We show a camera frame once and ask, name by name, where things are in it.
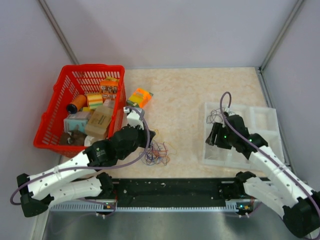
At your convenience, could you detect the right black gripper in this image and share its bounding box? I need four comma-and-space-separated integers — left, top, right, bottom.
205, 122, 236, 150

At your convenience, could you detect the orange green sponge box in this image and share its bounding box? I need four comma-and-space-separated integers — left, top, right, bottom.
126, 88, 154, 109

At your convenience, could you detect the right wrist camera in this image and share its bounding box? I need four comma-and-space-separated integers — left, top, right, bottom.
222, 107, 236, 117

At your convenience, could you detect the yellow green striped sponge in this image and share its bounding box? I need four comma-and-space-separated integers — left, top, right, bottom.
86, 92, 104, 110

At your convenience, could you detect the black wire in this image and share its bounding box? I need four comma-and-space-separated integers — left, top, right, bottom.
205, 108, 226, 124

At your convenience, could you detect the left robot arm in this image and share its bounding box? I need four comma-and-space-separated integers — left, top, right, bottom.
16, 125, 156, 218

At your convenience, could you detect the orange snack box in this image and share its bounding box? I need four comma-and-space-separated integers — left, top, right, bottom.
99, 76, 119, 101

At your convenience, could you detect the left aluminium corner post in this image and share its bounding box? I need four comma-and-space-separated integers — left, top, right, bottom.
37, 0, 80, 65

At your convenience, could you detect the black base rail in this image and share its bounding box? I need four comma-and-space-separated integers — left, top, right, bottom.
50, 178, 260, 215

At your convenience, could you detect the right aluminium corner post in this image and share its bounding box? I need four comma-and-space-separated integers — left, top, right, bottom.
258, 0, 306, 74

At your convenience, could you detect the brown plush toy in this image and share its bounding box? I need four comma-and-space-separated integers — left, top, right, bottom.
58, 130, 87, 146

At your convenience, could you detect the light blue carton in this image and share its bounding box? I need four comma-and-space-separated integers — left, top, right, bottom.
63, 111, 91, 133

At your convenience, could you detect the aluminium corner post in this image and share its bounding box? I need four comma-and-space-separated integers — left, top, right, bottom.
258, 0, 306, 74
37, 0, 80, 65

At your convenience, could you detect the white crumpled bag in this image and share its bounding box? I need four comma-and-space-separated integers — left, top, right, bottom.
84, 135, 100, 147

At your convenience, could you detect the orange cylindrical can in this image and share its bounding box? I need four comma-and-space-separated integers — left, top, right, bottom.
66, 94, 87, 114

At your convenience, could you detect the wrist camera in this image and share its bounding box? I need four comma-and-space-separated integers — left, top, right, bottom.
222, 107, 236, 117
123, 106, 145, 130

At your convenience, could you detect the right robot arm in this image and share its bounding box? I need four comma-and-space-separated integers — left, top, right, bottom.
205, 112, 320, 238

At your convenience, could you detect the brown cardboard box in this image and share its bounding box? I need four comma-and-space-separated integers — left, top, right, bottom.
84, 105, 114, 140

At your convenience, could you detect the red plastic basket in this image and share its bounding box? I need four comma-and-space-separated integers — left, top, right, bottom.
33, 63, 126, 158

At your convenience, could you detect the white compartment tray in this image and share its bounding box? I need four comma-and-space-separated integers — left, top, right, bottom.
201, 102, 285, 171

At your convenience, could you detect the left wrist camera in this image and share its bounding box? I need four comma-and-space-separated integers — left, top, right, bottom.
123, 106, 145, 130

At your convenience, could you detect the white wire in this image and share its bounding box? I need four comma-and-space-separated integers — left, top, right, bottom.
205, 147, 228, 161

